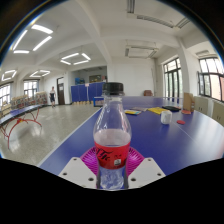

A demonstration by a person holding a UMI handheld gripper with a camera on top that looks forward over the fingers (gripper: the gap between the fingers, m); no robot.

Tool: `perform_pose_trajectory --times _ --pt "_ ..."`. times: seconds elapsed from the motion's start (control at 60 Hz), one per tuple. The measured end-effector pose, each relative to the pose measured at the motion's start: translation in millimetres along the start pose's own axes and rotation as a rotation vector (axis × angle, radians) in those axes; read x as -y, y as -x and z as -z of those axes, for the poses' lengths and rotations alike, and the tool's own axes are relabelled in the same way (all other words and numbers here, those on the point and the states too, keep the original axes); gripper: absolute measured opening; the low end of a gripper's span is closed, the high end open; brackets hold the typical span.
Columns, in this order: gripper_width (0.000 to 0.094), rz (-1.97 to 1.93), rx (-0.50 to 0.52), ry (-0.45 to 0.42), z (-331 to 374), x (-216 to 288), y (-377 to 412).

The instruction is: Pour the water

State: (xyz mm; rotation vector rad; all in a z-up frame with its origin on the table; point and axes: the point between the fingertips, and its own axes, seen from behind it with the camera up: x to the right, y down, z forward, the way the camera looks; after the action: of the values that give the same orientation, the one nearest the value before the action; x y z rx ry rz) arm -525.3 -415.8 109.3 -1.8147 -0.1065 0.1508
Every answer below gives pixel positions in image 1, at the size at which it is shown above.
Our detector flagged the white two-door cabinet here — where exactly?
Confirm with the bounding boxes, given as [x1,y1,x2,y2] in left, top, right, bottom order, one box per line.
[210,99,224,128]
[194,95,214,118]

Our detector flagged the person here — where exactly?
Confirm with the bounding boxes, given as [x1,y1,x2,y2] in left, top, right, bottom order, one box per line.
[48,86,57,108]

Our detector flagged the black pouch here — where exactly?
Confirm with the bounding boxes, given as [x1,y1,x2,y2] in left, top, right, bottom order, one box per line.
[161,105,182,113]

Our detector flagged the grey book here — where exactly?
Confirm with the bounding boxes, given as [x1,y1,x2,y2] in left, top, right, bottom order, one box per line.
[129,106,149,112]

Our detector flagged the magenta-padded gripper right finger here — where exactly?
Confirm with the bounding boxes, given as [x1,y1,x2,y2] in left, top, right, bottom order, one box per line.
[124,146,167,190]

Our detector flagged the brown cardboard box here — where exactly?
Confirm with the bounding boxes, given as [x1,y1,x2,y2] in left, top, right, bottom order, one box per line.
[182,92,196,113]

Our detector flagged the black-framed large window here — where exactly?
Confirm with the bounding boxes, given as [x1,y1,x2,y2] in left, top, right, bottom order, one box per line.
[198,56,224,103]

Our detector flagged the wooden shelf unit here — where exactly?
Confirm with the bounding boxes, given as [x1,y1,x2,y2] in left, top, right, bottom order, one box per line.
[0,91,49,118]

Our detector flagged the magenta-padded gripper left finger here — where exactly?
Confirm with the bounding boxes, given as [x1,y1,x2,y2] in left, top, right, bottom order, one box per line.
[58,146,101,190]

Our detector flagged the dark brown door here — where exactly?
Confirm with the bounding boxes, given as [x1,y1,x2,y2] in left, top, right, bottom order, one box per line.
[56,77,66,106]

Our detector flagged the blue red-legged table tennis table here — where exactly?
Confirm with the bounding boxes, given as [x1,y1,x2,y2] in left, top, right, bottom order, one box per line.
[0,103,44,149]

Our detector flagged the black-framed glass doors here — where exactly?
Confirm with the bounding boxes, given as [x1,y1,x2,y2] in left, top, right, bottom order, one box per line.
[163,57,184,99]

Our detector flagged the ceiling lights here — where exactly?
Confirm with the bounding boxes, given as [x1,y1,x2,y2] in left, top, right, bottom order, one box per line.
[1,23,92,83]

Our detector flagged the small black-framed window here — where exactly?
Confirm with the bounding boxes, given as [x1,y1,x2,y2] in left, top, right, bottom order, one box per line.
[23,79,39,98]

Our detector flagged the blue folded partition panels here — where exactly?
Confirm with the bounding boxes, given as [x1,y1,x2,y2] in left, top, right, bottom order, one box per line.
[70,82,108,104]

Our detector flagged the clear red-labelled drink bottle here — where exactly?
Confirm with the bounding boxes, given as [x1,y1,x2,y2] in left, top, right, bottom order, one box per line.
[92,81,133,192]

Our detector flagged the white mug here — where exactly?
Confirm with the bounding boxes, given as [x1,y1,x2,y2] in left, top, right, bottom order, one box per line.
[160,110,173,125]

